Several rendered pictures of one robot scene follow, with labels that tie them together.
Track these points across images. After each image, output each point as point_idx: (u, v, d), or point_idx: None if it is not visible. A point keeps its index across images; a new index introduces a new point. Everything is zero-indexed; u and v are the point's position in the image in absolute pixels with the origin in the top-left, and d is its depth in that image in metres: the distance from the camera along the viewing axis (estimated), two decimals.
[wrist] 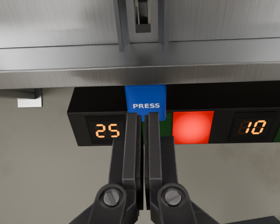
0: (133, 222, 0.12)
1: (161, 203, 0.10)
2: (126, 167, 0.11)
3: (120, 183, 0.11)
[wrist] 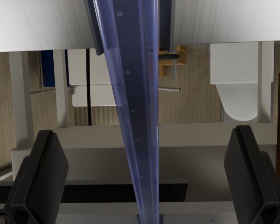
0: None
1: (278, 219, 0.09)
2: (19, 192, 0.10)
3: (16, 208, 0.11)
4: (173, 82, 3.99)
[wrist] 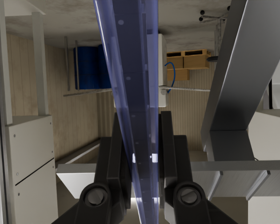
0: (118, 221, 0.12)
1: (177, 200, 0.10)
2: (111, 166, 0.11)
3: (106, 182, 0.11)
4: None
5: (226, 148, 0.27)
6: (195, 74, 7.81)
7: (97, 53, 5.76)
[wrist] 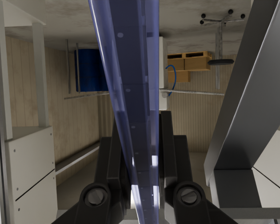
0: (118, 221, 0.12)
1: (177, 200, 0.10)
2: (111, 166, 0.11)
3: (106, 182, 0.11)
4: (217, 86, 4.09)
5: (231, 190, 0.27)
6: (196, 76, 7.80)
7: (98, 55, 5.76)
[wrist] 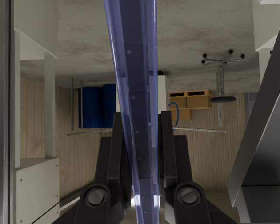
0: (118, 221, 0.12)
1: (177, 200, 0.10)
2: (111, 166, 0.11)
3: (106, 182, 0.11)
4: (220, 123, 4.10)
5: (262, 206, 0.26)
6: (198, 114, 7.86)
7: (102, 93, 5.88)
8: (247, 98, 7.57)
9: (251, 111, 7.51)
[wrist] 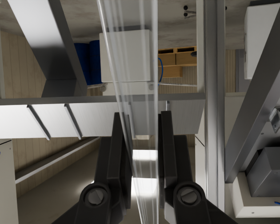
0: (118, 221, 0.12)
1: (177, 200, 0.10)
2: (111, 166, 0.11)
3: (106, 182, 0.11)
4: None
5: (53, 92, 0.33)
6: (189, 71, 7.86)
7: (89, 49, 5.81)
8: (238, 55, 7.51)
9: (241, 68, 7.51)
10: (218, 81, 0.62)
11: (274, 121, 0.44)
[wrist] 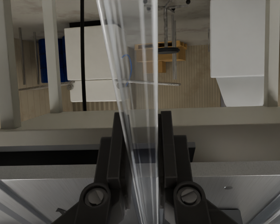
0: (118, 221, 0.12)
1: (177, 200, 0.10)
2: (111, 166, 0.11)
3: (106, 182, 0.11)
4: (172, 76, 3.93)
5: None
6: None
7: None
8: None
9: None
10: None
11: None
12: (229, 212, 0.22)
